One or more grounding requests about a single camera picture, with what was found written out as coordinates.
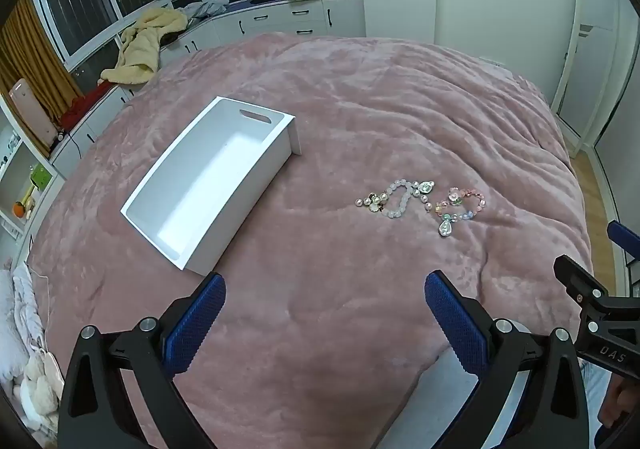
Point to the light blue cloth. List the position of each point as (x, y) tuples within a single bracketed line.
[(595, 394)]

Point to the white shelf unit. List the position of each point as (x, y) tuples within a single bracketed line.
[(15, 179)]

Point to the cream plush toy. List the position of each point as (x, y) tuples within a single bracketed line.
[(42, 384)]

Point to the orange toy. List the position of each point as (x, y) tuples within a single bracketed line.
[(19, 210)]

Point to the pearl cluster gold charm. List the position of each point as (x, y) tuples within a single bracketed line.
[(372, 203)]

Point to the white window bench cabinet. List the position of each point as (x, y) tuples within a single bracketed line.
[(280, 16)]

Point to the green box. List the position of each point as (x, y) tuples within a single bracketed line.
[(41, 176)]

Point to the person's right hand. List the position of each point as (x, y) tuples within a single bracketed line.
[(622, 394)]

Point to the pink fleece blanket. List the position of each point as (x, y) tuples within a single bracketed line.
[(375, 104)]

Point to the grey blue clothes pile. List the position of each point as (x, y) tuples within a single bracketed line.
[(207, 8)]

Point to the white rumpled bedding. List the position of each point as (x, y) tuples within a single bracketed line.
[(17, 309)]

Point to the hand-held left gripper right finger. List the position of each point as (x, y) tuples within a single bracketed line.
[(452, 321)]

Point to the heart crystal pearl charm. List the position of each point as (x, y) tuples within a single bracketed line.
[(425, 187)]

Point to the pink upright appliance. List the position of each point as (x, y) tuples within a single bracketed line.
[(32, 114)]

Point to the red cloth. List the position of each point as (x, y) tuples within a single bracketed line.
[(80, 111)]

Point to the white rectangular tray box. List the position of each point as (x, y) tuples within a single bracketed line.
[(210, 189)]

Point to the cream yellow fleece robe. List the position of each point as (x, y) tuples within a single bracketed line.
[(142, 46)]

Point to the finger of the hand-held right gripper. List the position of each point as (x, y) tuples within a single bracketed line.
[(624, 236), (575, 276)]

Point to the mustard curtain beside pink appliance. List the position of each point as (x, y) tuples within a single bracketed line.
[(30, 59)]

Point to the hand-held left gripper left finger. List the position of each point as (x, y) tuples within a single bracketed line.
[(197, 324)]

